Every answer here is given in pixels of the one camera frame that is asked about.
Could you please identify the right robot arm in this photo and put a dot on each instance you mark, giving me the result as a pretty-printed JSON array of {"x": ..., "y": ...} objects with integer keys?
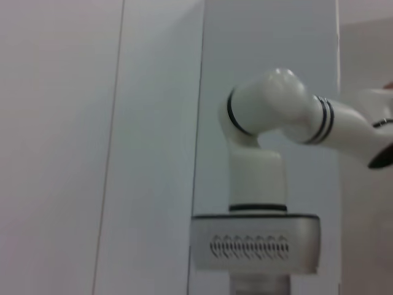
[{"x": 258, "y": 178}]

